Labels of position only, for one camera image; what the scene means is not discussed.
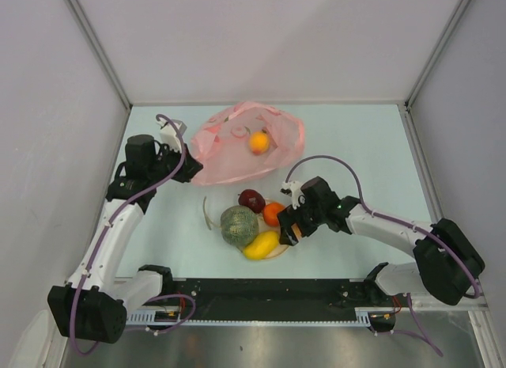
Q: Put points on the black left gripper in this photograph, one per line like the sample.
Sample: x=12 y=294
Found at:
x=190 y=168

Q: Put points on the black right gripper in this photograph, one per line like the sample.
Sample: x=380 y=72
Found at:
x=287 y=218

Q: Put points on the yellow fake mango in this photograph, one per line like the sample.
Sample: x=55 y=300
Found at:
x=262 y=246

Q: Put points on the orange red fake tomato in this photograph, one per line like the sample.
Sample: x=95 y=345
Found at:
x=270 y=213

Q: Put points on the green netted fake melon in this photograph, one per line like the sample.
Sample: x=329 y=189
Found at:
x=239 y=225

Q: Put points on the pink plastic bag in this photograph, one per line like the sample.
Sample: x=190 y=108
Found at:
x=221 y=143

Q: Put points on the dark red fake apple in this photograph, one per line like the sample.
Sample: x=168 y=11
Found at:
x=252 y=199

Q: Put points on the red yellow fake peach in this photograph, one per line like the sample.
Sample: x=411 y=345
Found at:
x=296 y=231

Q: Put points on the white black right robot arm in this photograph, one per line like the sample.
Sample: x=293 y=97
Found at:
x=397 y=233

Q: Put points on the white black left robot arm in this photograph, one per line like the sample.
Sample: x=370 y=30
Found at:
x=89 y=306

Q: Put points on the yellow fake orange with leaf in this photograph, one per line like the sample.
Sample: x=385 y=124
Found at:
x=259 y=142

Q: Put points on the cream ceramic plate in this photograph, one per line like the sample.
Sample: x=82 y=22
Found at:
x=264 y=227

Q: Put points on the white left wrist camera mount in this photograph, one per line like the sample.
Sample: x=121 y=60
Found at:
x=168 y=134

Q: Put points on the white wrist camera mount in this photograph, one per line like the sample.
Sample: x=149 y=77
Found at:
x=168 y=134
x=294 y=190

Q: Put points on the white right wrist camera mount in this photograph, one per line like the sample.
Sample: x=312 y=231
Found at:
x=294 y=190

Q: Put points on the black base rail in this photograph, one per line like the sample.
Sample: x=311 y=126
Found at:
x=272 y=301

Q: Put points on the aluminium frame rail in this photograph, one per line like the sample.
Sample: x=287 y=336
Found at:
x=449 y=264

